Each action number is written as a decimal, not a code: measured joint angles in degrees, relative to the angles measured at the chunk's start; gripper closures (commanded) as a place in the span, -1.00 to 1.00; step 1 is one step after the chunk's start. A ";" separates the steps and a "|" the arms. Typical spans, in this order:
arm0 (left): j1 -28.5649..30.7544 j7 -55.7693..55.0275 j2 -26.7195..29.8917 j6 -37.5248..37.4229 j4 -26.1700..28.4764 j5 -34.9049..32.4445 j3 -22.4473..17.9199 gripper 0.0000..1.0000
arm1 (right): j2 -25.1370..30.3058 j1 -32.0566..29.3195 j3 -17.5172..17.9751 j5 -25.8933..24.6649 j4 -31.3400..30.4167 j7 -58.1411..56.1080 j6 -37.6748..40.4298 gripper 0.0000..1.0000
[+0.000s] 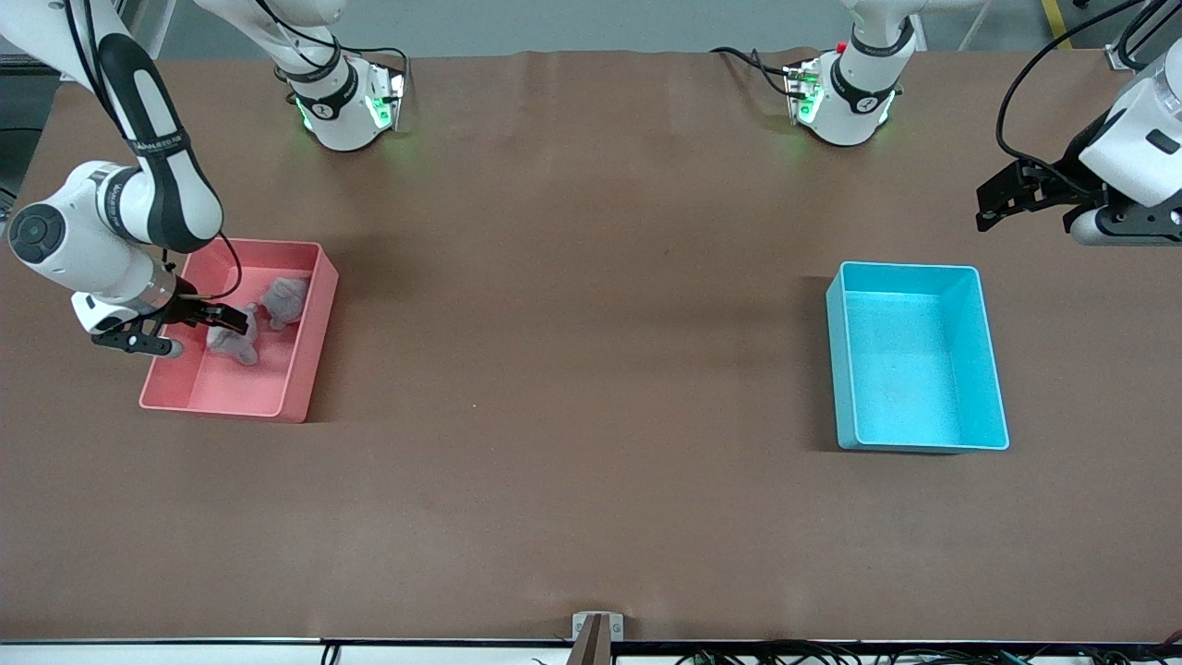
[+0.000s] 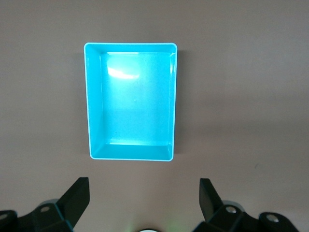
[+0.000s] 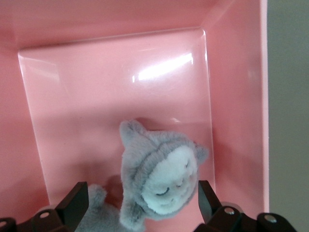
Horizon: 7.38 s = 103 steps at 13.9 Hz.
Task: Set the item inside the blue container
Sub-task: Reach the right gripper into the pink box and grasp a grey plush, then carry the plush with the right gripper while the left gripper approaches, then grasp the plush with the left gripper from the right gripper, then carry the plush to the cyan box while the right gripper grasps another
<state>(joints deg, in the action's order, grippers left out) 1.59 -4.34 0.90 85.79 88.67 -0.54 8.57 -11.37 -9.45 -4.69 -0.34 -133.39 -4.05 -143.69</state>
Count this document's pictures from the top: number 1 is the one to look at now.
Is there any grey plush toy white face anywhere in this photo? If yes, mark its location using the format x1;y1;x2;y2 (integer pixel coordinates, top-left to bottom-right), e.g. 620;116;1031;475
205;302;262;367

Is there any pink plastic box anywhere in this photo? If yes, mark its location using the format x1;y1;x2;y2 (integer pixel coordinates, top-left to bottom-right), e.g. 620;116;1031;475
139;236;340;424

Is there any blue plastic box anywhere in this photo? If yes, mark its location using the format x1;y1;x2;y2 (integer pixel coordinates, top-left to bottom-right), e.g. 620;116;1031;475
825;260;1010;453

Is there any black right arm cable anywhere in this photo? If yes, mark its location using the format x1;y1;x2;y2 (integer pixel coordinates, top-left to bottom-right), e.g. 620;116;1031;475
60;0;244;301

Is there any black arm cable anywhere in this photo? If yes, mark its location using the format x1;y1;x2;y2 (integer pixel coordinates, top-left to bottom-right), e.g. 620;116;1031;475
60;0;244;301
995;0;1182;190

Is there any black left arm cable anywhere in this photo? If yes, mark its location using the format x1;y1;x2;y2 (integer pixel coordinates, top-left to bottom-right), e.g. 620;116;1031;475
995;0;1182;190

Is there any aluminium frame profile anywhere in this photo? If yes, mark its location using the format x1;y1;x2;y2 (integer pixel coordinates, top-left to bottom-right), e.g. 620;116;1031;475
0;0;126;82
1104;0;1155;72

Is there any black left base cable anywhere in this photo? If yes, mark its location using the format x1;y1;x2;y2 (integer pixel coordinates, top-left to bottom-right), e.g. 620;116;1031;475
709;46;797;98

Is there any black base cable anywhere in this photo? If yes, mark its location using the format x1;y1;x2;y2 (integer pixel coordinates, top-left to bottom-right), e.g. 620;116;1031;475
254;0;412;103
709;46;797;98

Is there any black right base cable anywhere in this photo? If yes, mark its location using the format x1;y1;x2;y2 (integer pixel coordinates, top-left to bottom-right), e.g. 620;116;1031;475
254;0;412;103

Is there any grey metal bracket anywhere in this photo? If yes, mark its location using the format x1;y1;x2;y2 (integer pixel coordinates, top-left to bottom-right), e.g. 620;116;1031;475
572;611;625;665

